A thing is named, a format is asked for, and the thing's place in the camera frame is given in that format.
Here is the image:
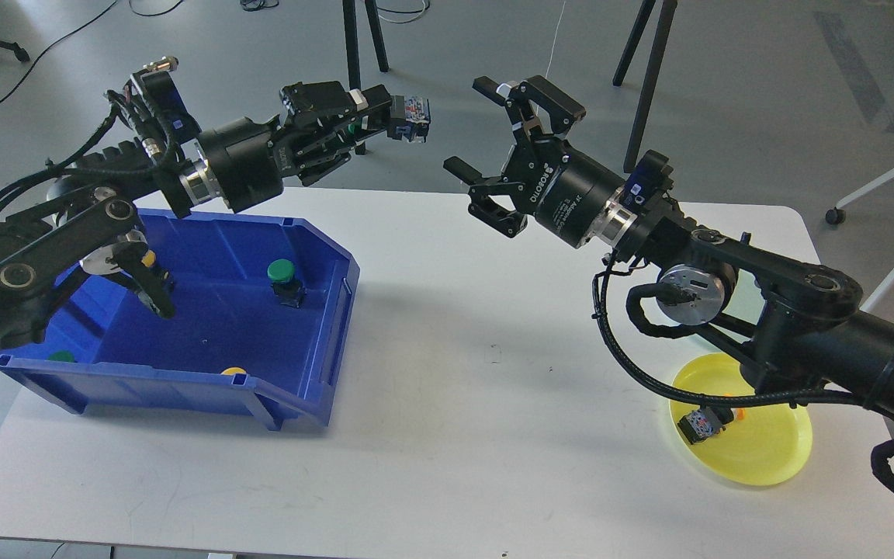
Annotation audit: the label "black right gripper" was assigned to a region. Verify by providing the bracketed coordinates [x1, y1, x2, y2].
[443, 75, 625, 248]

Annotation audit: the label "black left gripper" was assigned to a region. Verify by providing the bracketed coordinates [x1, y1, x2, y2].
[196, 81, 393, 213]

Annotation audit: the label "green button with black base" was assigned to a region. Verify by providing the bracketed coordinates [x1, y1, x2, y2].
[348, 95, 431, 143]

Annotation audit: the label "yellow push button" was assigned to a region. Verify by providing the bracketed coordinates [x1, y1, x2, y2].
[675, 406, 746, 445]

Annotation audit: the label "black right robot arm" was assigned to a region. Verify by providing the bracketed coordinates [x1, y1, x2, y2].
[444, 75, 894, 493]

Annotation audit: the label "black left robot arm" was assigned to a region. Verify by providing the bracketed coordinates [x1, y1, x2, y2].
[0, 56, 413, 351]

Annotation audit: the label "green push button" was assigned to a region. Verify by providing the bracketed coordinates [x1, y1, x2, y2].
[266, 259, 306, 308]

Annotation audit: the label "yellow button at bin back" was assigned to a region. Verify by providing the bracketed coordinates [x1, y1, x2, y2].
[138, 250, 176, 294]

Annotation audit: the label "light green plate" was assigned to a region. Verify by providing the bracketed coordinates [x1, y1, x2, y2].
[691, 259, 765, 360]

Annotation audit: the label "green button at bin corner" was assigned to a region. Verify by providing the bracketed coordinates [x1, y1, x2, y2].
[47, 350, 78, 363]

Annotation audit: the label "yellow plate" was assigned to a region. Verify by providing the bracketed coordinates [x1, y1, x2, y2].
[673, 352, 813, 486]

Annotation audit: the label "black tripod legs left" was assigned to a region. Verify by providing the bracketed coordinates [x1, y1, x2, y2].
[341, 0, 390, 156]

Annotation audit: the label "black tripod legs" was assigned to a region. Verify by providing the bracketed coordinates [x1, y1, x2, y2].
[341, 0, 390, 156]
[612, 1, 678, 173]

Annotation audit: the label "black tripod legs right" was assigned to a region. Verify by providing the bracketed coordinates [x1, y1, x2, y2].
[612, 1, 678, 173]

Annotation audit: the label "blue plastic bin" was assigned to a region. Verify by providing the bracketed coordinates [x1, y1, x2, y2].
[0, 209, 361, 431]

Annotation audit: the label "white cable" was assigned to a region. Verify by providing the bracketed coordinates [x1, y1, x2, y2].
[546, 0, 568, 78]

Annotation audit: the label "black floor cable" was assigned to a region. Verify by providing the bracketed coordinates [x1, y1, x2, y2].
[0, 0, 122, 144]

